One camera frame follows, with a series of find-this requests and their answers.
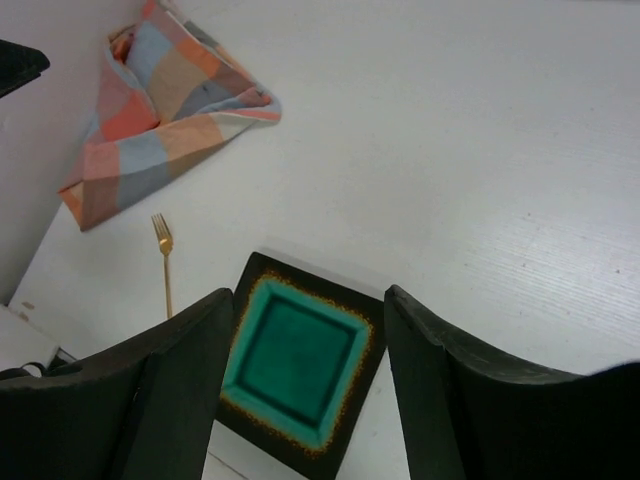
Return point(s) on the gold fork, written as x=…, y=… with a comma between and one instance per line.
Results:
x=165, y=244

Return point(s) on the black left robot gripper part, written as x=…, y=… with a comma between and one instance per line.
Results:
x=19, y=65

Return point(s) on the checkered orange blue cloth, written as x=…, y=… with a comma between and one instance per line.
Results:
x=170, y=96

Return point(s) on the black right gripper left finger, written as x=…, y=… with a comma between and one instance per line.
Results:
x=141, y=409

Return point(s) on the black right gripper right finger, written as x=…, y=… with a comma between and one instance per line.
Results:
x=472, y=411

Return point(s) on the green black square plate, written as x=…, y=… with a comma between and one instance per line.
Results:
x=303, y=358

